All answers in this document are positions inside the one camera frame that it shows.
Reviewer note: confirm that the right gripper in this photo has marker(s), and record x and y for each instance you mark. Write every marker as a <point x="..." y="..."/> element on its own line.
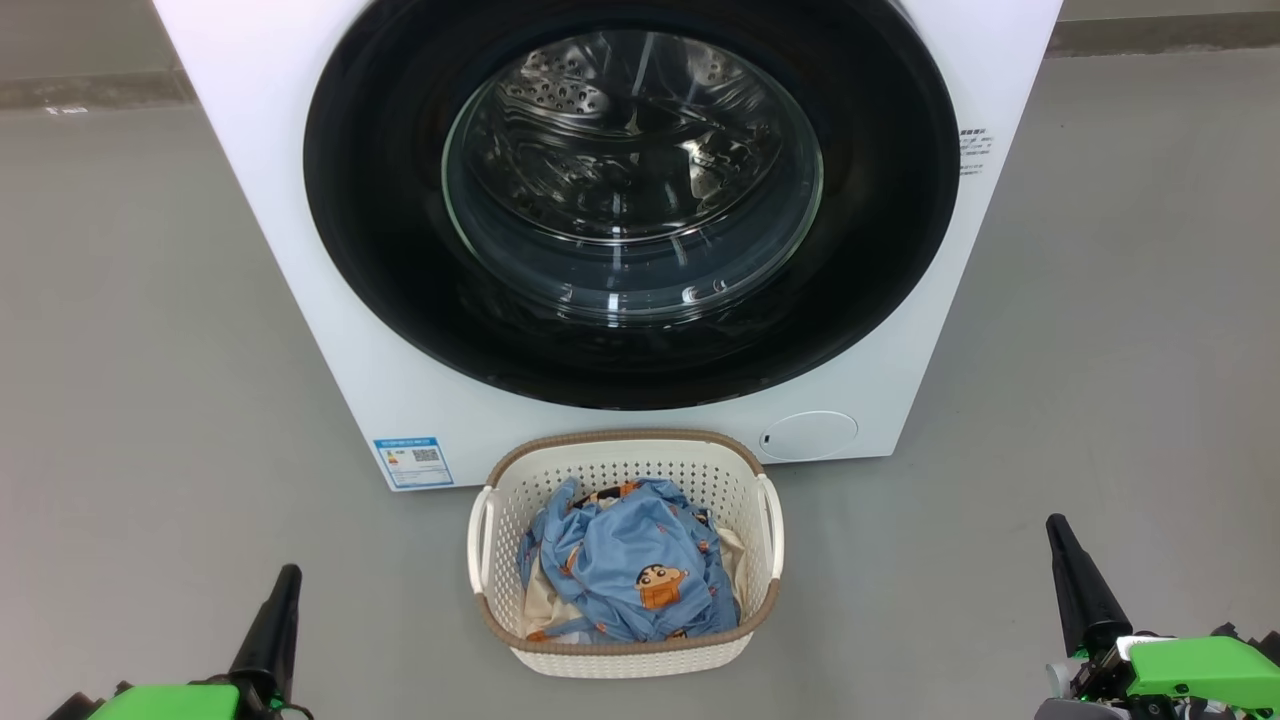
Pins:
<point x="1200" y="675"/>

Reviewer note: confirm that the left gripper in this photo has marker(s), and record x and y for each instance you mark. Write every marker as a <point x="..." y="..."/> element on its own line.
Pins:
<point x="170" y="702"/>

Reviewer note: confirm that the cream pale yellow garment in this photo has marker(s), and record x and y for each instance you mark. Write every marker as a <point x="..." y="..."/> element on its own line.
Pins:
<point x="548" y="605"/>

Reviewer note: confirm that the blue cartoon print garment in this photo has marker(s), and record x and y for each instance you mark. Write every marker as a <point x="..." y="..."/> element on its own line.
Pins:
<point x="630" y="550"/>

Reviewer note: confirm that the round washing machine door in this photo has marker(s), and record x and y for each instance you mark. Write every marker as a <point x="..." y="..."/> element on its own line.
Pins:
<point x="380" y="200"/>

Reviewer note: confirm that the white front-load washing machine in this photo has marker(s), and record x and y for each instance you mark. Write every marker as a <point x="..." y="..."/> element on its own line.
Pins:
<point x="300" y="250"/>

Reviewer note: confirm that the blue energy label sticker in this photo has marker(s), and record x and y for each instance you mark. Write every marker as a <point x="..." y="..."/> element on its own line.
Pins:
<point x="412" y="462"/>

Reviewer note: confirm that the round white filter cover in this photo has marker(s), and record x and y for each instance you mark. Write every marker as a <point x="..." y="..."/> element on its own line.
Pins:
<point x="808" y="437"/>

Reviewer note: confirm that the cream perforated laundry basket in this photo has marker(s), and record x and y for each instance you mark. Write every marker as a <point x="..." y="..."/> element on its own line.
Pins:
<point x="610" y="655"/>

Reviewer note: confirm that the small printed text label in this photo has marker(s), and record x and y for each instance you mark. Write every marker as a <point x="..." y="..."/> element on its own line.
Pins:
<point x="973" y="152"/>

